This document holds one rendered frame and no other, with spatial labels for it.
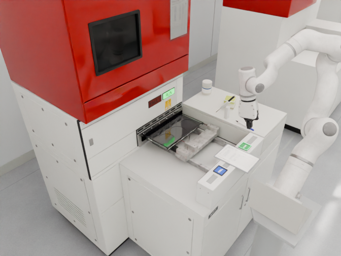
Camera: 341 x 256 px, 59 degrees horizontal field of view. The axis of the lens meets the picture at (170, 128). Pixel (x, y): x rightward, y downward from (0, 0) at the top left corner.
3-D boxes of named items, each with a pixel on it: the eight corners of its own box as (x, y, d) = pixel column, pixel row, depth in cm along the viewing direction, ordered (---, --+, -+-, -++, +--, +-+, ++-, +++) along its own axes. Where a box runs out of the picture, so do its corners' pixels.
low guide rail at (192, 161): (151, 143, 198) (151, 139, 196) (154, 141, 199) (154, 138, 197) (216, 178, 171) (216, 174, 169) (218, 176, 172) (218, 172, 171)
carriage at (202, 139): (175, 156, 182) (175, 153, 180) (209, 129, 205) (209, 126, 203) (185, 162, 178) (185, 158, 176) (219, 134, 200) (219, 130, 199)
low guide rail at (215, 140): (177, 125, 214) (178, 122, 213) (179, 124, 216) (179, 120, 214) (240, 155, 188) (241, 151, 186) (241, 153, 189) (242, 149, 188)
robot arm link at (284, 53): (308, 61, 144) (257, 100, 144) (286, 55, 158) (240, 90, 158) (302, 46, 140) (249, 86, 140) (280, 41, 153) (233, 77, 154)
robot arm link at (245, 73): (260, 93, 151) (250, 88, 159) (260, 68, 145) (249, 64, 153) (245, 98, 150) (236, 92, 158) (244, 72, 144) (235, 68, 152)
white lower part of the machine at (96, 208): (54, 212, 254) (27, 133, 207) (126, 162, 305) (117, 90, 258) (109, 263, 217) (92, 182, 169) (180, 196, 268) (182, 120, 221)
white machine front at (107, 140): (89, 179, 171) (76, 120, 148) (179, 118, 222) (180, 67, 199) (92, 181, 169) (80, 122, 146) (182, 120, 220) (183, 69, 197)
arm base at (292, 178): (304, 206, 151) (321, 173, 152) (298, 202, 136) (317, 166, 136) (270, 187, 163) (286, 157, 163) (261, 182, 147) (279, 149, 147)
